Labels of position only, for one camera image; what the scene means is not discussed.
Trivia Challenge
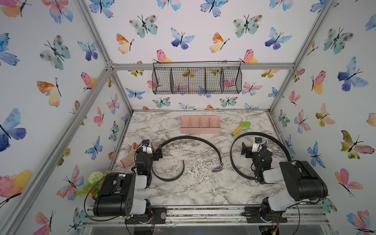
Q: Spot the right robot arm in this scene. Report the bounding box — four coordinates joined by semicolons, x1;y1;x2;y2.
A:
241;138;329;222

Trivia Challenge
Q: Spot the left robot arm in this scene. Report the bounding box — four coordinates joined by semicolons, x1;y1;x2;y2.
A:
84;140;157;225

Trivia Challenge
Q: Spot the pink compartment storage tray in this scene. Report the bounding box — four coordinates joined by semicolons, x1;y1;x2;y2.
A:
180;116;221;135

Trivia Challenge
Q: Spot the black belt right coil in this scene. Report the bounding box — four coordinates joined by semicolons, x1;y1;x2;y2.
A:
230;132;292;180

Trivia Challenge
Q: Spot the green yellow toy shovel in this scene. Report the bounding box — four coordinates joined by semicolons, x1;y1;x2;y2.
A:
231;121;251;136

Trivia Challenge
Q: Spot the potted artificial flower plant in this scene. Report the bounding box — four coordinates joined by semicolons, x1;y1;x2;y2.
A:
76;170;112;201

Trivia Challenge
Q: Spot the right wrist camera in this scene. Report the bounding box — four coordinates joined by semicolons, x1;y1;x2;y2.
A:
252;137;262;152

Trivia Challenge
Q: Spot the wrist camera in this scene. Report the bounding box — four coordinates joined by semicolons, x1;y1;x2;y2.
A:
252;137;262;152
142;140;153;154

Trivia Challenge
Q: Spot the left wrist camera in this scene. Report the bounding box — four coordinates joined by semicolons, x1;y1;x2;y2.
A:
142;140;153;154

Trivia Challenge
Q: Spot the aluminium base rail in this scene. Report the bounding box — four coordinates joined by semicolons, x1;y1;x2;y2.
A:
83;205;330;228

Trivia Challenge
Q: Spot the black wire wall basket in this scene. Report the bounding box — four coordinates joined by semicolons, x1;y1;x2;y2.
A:
148;61;242;96

